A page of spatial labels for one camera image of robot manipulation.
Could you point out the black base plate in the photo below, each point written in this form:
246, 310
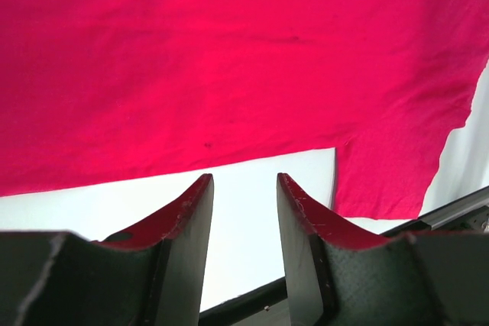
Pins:
244, 306

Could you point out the red t shirt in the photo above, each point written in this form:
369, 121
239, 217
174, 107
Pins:
97, 91

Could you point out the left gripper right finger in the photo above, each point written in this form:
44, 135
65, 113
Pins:
340, 274

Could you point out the aluminium front rail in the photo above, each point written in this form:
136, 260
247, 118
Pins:
469, 213

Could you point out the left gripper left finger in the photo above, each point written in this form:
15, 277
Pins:
150, 273

